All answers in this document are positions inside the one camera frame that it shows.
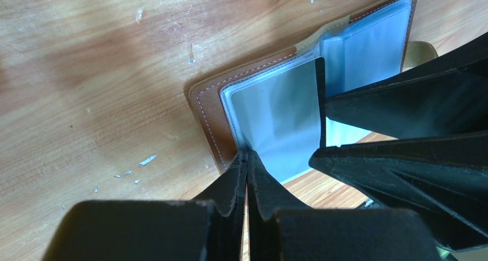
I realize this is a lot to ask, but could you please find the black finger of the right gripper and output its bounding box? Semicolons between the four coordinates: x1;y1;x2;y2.
325;34;487;139
309;132;487;251

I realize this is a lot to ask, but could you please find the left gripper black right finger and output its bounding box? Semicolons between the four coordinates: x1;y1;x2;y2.
247;151;440;260

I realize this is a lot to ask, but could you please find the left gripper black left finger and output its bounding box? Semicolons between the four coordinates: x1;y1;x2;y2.
43;152;247;260

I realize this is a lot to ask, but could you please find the brown leather card holder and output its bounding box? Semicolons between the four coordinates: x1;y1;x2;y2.
188;0;437;183

